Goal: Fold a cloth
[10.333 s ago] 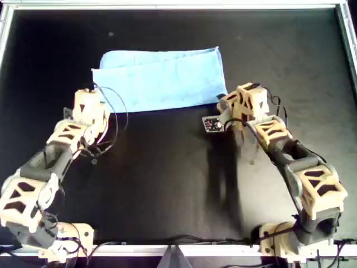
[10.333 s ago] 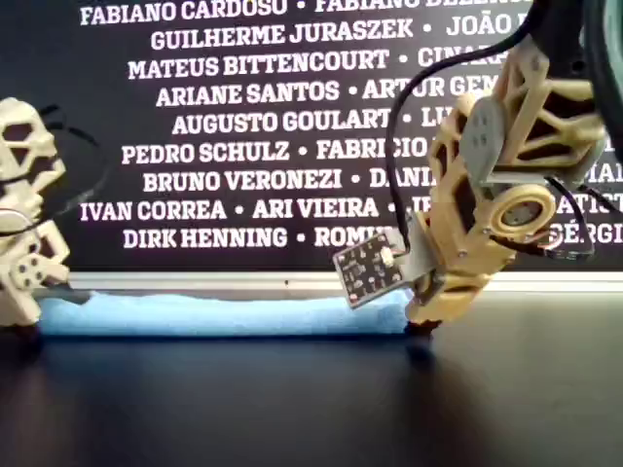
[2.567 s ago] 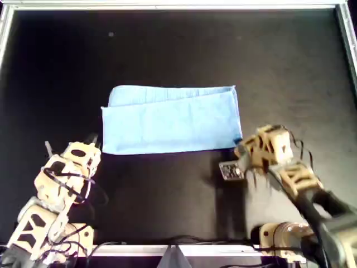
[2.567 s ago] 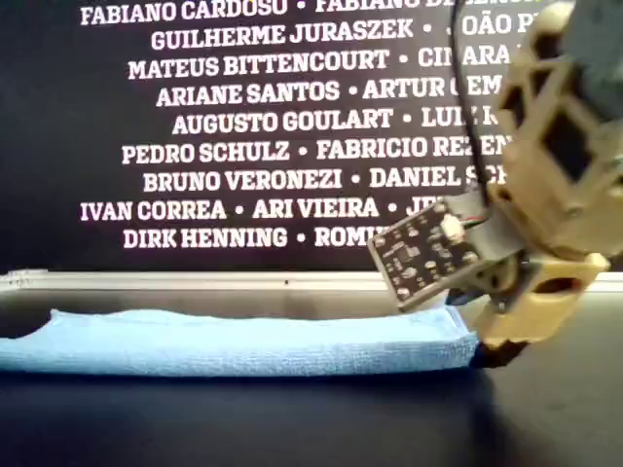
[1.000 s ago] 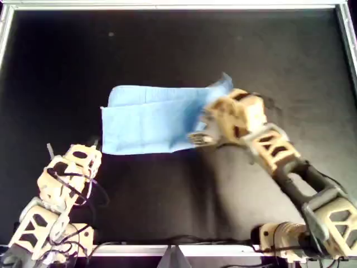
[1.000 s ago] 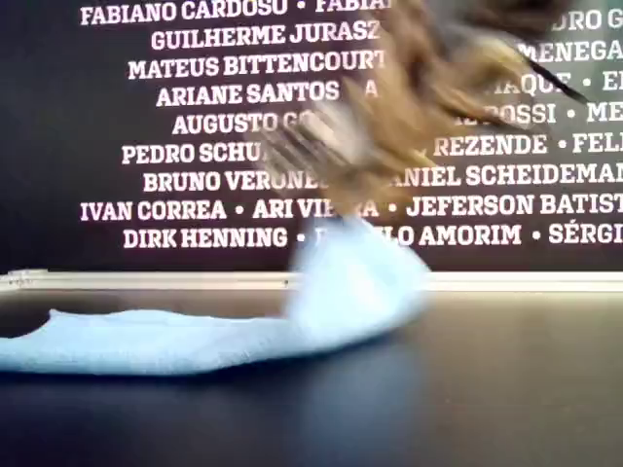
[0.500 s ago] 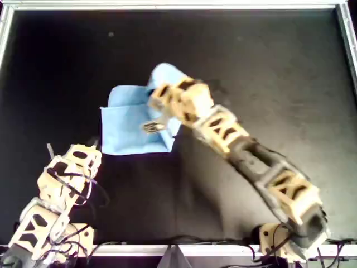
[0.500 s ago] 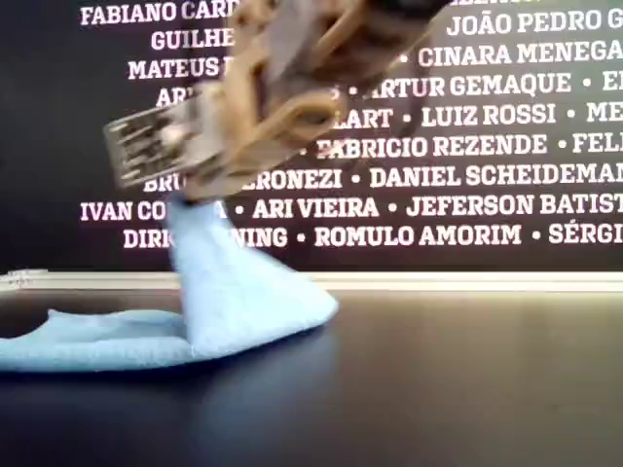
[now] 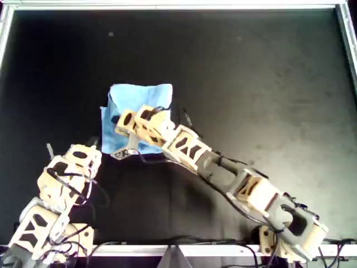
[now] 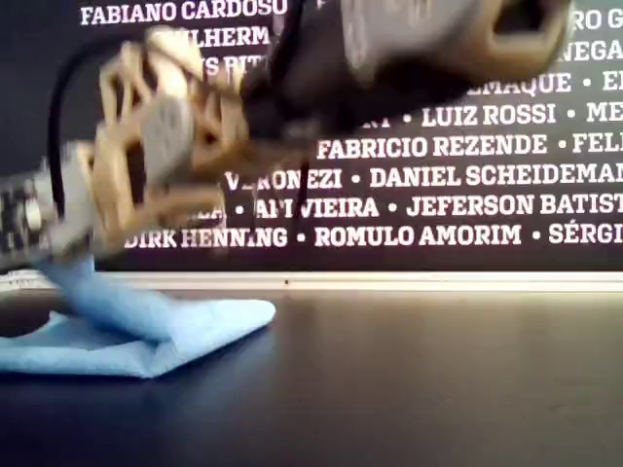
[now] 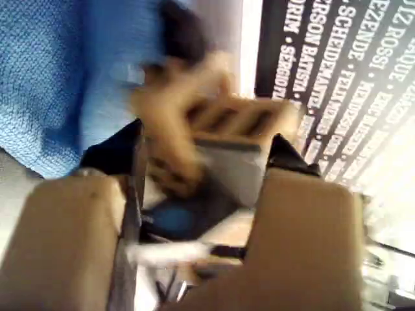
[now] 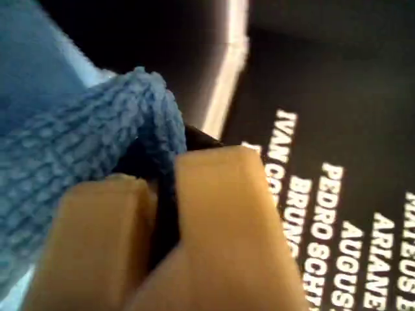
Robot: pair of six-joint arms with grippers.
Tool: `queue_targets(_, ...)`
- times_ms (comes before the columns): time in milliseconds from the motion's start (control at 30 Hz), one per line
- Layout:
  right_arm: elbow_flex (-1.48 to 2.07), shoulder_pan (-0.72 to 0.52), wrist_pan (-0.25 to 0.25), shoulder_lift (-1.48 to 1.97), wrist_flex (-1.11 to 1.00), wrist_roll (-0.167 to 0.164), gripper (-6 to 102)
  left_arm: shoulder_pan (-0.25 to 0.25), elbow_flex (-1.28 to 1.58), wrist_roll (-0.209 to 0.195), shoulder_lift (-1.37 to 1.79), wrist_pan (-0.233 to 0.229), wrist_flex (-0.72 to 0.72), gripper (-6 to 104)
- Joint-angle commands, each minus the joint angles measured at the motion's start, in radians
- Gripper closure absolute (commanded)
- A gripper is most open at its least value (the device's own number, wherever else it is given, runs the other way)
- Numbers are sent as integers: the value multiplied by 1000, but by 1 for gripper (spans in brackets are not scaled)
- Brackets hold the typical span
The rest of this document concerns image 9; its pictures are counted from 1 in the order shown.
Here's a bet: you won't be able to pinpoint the tan right arm base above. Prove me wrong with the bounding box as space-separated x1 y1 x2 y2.
259 226 282 256

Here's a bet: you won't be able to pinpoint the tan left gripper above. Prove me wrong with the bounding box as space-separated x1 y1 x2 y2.
37 136 103 207

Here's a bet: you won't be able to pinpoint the grey pyramid stand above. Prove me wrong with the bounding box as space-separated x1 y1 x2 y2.
157 245 192 268

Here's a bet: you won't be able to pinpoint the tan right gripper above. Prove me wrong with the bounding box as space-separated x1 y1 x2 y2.
110 105 175 147

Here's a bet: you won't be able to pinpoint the left arm wires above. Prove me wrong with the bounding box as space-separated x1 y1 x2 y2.
49 169 111 209

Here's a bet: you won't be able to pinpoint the black cable bundle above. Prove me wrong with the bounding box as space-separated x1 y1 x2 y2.
317 237 357 268

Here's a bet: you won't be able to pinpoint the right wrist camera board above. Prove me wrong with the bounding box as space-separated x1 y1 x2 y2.
110 133 140 161

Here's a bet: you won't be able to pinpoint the aluminium table frame rail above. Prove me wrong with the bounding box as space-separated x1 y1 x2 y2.
5 2 346 12
0 5 15 73
91 244 263 257
336 3 357 76

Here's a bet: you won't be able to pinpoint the blue microfibre cloth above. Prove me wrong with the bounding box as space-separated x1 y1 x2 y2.
100 83 173 155

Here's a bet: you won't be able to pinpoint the tan left arm base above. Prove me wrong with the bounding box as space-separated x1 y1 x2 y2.
64 223 94 256

